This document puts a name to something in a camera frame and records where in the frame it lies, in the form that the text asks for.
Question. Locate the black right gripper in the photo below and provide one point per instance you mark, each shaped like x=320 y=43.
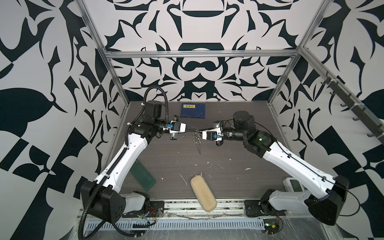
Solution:
x=218 y=124

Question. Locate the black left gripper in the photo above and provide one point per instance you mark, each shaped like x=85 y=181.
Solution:
x=175 y=118

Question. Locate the silver keyring cluster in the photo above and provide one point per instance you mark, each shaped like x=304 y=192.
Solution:
x=196 y=137

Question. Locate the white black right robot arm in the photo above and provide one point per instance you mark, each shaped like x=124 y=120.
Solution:
x=324 y=195

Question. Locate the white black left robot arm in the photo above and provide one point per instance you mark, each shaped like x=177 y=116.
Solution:
x=101 y=198

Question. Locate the blue book yellow label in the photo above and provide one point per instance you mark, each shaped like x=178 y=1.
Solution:
x=189 y=110

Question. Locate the green translucent plastic case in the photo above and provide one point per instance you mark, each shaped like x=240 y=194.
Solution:
x=142 y=175

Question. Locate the beige glasses case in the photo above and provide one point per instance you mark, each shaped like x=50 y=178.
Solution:
x=203 y=193

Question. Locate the white digital timer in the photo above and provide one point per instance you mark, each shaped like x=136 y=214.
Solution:
x=293 y=185

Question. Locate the green circuit board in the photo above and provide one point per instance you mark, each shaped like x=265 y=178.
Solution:
x=272 y=226

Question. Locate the white slotted cable duct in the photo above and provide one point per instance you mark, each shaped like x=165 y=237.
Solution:
x=185 y=224

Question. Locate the black wall hook rack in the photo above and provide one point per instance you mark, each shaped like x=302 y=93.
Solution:
x=351 y=102

